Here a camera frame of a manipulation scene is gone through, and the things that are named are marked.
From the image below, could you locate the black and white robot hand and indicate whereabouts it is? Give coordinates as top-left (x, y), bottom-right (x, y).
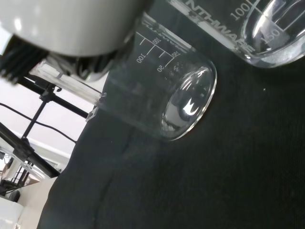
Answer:
top-left (0, 0), bottom-right (155, 83)

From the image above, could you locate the clear glass beaker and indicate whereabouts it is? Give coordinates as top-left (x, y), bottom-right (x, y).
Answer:
top-left (33, 11), bottom-right (218, 143)

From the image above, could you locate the clear cloth clip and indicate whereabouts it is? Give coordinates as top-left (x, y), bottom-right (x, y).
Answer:
top-left (86, 92), bottom-right (107, 123)

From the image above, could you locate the black tripod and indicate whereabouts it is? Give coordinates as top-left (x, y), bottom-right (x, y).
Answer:
top-left (0, 76), bottom-right (89, 179)

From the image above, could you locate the white box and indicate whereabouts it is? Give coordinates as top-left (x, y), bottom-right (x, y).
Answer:
top-left (0, 195), bottom-right (25, 229)

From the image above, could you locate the black bench cloth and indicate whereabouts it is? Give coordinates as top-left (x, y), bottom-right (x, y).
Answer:
top-left (35, 0), bottom-right (305, 229)

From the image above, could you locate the black floor cable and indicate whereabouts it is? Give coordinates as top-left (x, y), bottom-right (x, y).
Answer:
top-left (0, 102), bottom-right (77, 144)

